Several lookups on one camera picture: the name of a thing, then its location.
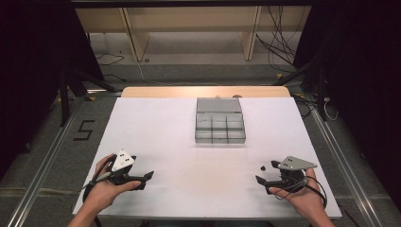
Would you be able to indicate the person's left hand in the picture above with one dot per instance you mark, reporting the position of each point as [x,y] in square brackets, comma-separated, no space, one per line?
[101,194]

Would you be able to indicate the black curtain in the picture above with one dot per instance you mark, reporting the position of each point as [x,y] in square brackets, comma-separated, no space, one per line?
[365,78]
[34,63]

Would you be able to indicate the clear plastic compartment box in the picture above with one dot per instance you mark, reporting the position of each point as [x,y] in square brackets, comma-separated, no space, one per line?
[219,121]

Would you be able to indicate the black tripod stand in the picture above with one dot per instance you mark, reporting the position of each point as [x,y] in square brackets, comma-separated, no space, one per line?
[64,97]
[320,91]

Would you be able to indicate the yellow tape piece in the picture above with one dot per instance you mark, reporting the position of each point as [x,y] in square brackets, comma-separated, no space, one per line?
[91,98]
[279,76]

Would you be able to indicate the small black round part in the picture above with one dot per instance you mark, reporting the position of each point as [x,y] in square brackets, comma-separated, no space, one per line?
[262,168]

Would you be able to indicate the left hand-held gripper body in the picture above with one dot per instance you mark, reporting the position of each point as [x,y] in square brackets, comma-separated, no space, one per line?
[123,160]

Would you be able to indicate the light wooden shelf unit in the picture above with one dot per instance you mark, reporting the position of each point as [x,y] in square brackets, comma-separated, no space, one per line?
[192,19]

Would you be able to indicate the aluminium floor rail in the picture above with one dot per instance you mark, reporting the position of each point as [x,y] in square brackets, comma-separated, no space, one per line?
[343,164]
[47,157]

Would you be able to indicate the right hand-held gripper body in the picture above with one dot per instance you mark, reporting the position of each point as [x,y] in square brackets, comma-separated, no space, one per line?
[296,164]

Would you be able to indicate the person's right hand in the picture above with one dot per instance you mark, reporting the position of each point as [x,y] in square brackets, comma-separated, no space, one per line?
[307,198]

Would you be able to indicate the white table sheet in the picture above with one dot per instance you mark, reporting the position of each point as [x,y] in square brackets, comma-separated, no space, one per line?
[176,164]

